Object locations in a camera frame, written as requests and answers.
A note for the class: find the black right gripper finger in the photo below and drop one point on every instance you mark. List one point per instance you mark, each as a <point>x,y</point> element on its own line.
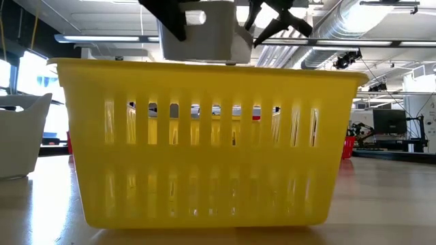
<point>254,13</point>
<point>286,20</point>

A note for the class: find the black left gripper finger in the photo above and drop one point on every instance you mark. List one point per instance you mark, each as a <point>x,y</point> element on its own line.
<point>170,17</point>

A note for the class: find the white plastic storage bin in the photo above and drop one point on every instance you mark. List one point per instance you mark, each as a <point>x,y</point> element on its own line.
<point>153,110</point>
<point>20,143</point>
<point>211,44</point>

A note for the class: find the yellow slotted plastic basket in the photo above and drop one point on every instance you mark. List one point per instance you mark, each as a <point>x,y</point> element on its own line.
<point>218,177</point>

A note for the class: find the background black robot arm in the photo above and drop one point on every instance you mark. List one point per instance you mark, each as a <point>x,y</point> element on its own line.
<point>361,131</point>

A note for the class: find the black ceiling spotlight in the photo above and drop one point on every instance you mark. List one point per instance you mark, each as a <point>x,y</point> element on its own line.
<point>378,87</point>
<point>344,61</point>

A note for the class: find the overhead light bar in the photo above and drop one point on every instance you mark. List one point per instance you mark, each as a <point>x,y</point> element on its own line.
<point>102,38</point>

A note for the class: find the black computer monitor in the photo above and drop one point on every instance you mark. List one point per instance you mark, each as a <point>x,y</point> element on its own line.
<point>390,122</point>

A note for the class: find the black metal stand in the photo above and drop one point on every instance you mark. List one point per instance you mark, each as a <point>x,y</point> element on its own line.
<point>421,136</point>

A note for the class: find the silver ventilation duct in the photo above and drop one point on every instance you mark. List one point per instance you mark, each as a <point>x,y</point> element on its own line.
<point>316,59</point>

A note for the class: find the small black mounted camera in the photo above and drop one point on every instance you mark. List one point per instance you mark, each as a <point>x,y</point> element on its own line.
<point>119,58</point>

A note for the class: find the black ceiling rail fixture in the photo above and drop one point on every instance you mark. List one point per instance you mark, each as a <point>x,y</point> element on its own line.
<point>388,2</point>

